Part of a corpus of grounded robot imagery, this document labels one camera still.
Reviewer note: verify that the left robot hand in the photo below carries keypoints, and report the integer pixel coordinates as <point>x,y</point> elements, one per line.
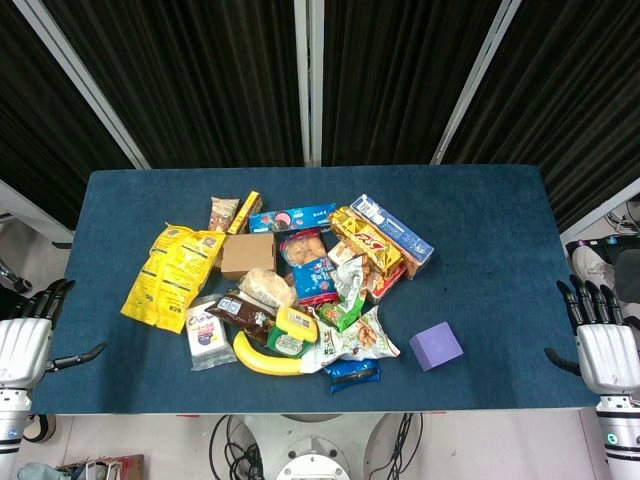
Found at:
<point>22,345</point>

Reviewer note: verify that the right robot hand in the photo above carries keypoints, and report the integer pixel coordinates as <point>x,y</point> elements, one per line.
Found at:
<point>602,350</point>

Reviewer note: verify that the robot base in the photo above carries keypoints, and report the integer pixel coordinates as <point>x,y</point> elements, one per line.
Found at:
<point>312,445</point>

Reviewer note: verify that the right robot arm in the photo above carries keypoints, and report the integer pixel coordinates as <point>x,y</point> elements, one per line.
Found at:
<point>620,435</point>

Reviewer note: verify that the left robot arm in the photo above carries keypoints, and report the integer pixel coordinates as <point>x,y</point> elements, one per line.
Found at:
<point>10,430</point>

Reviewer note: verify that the purple cube block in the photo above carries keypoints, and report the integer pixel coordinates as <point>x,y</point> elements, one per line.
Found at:
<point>436,346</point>

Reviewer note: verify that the white sneaker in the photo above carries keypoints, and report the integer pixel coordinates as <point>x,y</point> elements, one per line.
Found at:
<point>592,265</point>

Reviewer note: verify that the blue table mat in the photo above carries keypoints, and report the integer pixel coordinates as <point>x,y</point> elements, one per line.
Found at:
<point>500,250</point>

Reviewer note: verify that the brown box with bags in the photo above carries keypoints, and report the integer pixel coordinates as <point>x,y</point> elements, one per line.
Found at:
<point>100,467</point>

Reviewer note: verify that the yellow snack bag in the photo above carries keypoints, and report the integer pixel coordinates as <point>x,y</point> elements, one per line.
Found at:
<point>170,275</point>

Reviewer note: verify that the white clear tissue packet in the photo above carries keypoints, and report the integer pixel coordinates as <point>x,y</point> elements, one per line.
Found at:
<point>206,335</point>

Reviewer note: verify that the brown chocolate packet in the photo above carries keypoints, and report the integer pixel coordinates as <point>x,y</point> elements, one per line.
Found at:
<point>242,315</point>

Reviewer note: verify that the red and white snack box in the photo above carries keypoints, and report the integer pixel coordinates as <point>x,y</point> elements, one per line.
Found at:
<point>380,280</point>

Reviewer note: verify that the blue and white biscuit box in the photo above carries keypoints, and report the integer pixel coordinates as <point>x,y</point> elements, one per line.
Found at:
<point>395,232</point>

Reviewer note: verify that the nut snack packet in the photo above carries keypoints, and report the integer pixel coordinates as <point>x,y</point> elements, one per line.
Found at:
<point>221,212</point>

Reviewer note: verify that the yellow banana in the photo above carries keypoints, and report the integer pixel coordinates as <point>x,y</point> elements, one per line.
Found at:
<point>262,360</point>

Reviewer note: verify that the brown cardboard box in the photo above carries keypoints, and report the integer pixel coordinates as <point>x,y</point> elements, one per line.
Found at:
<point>247,255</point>

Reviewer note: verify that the dark blue cookie packet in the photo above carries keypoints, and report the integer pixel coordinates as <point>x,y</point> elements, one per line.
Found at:
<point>352,374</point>

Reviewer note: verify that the bread in clear bag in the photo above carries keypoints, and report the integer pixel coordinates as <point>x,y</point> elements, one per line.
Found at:
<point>267,287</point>

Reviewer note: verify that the white nut snack bag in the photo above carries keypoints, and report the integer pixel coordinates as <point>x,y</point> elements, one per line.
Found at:
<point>350,342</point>

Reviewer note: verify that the gold wafer package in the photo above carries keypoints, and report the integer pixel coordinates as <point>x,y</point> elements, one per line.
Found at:
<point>367,237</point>

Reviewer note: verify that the slim yellow snack box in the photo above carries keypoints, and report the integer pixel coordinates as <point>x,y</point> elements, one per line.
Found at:
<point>246,211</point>

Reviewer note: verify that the green silver snack bag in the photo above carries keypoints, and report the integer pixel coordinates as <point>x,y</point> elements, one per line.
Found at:
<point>347,295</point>

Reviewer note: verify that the yellow and green container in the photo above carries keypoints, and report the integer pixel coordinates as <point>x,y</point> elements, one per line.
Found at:
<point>292,330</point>

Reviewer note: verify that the blue Oreo cookie box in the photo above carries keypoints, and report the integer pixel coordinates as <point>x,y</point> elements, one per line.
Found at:
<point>290,219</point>

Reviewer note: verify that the blue cookie bag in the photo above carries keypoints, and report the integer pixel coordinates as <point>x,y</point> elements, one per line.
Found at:
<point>312,270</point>

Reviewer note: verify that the grey metal frame post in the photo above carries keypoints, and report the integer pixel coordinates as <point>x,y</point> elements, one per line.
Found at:
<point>475,82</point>
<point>309,82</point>
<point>82,80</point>

